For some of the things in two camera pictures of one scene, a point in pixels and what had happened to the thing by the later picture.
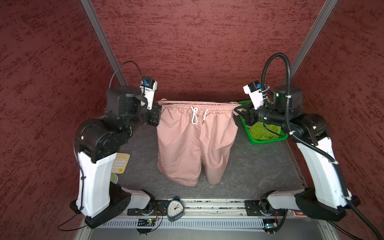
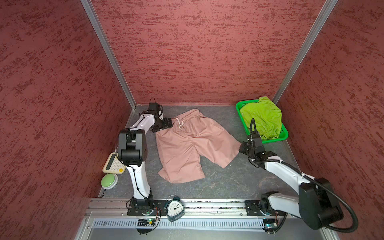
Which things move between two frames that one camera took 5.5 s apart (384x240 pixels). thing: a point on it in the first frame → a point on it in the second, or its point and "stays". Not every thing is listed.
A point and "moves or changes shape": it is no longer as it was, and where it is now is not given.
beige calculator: (120, 163) stays
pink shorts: (192, 134) moves or changes shape
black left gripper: (153, 120) → (165, 126)
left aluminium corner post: (105, 41) stays
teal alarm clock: (175, 209) stays
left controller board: (145, 222) stays
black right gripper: (250, 114) → (242, 146)
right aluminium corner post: (325, 12) stays
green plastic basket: (252, 140) stays
